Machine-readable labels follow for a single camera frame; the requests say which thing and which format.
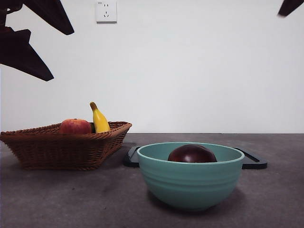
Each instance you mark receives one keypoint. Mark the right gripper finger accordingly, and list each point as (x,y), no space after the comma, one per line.
(292,6)

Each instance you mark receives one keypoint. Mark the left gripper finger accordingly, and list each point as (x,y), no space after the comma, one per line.
(52,16)
(19,54)

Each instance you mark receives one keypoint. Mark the dark purple plum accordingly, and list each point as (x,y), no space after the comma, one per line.
(192,155)

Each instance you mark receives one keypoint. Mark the teal bowl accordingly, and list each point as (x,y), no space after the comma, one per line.
(190,185)

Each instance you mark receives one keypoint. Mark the red apple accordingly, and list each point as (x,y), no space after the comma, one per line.
(76,127)

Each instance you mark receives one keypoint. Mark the dark green fruit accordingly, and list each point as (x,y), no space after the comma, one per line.
(93,129)

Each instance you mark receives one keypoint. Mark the yellow banana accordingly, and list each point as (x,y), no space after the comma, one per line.
(100,122)

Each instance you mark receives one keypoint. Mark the brown wicker basket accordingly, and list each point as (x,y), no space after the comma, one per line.
(61,152)

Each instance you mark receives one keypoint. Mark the dark rectangular tray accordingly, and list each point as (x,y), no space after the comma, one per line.
(254,162)

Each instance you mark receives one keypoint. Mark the white wall socket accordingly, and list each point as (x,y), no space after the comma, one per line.
(106,12)

